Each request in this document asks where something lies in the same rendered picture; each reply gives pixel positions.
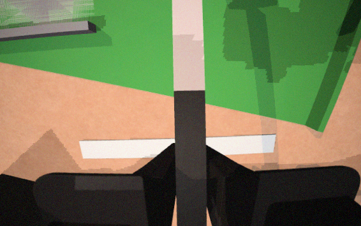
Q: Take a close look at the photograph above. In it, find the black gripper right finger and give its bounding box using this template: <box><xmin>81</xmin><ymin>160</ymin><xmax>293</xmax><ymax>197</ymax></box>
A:
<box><xmin>206</xmin><ymin>145</ymin><xmax>360</xmax><ymax>226</ymax></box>

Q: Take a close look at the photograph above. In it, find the green flat mat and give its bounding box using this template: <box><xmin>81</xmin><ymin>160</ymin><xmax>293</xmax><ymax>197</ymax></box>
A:
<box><xmin>0</xmin><ymin>0</ymin><xmax>350</xmax><ymax>125</ymax></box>

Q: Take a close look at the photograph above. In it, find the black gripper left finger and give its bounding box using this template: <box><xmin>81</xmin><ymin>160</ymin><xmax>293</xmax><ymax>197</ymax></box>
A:
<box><xmin>33</xmin><ymin>143</ymin><xmax>176</xmax><ymax>226</ymax></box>

